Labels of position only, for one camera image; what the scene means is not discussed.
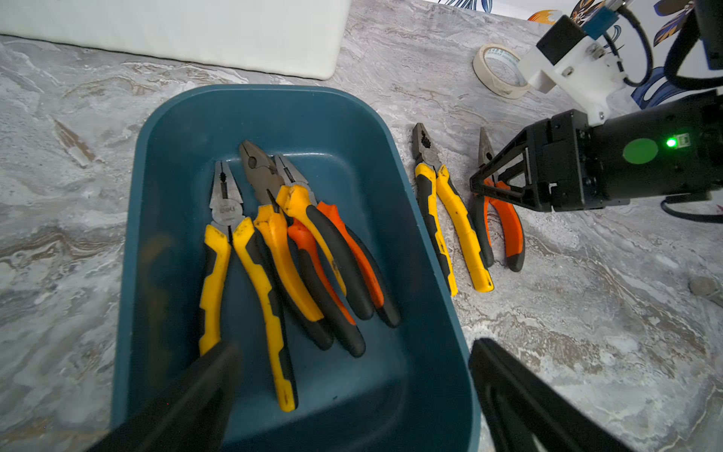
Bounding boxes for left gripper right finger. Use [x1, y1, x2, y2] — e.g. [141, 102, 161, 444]
[468, 338, 630, 451]

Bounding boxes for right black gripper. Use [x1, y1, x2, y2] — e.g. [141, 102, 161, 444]
[470, 90, 722, 212]

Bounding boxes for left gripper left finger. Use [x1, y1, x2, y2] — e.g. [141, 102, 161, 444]
[91, 341, 241, 451]

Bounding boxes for orange black needle pliers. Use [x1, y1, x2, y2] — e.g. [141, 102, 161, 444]
[472, 127, 525, 272]

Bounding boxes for yellow black combination pliers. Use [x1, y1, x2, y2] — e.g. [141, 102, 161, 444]
[410, 122, 495, 298]

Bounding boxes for yellow black large pliers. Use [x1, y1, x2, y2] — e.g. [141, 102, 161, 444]
[239, 140, 334, 350]

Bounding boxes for yellow black pliers small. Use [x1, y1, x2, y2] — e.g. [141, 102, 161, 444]
[199, 160, 299, 412]

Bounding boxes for yellow black diagonal pliers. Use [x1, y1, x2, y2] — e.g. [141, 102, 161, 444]
[273, 154, 375, 320]

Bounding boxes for teal plastic storage bin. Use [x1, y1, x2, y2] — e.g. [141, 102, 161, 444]
[111, 85, 480, 451]

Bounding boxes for masking tape roll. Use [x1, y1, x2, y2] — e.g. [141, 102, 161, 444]
[473, 44, 531, 100]

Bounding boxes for white brown lidded toolbox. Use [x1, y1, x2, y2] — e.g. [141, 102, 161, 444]
[1, 1, 351, 80]

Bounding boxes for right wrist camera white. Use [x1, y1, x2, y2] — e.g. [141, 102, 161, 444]
[518, 1, 626, 126]

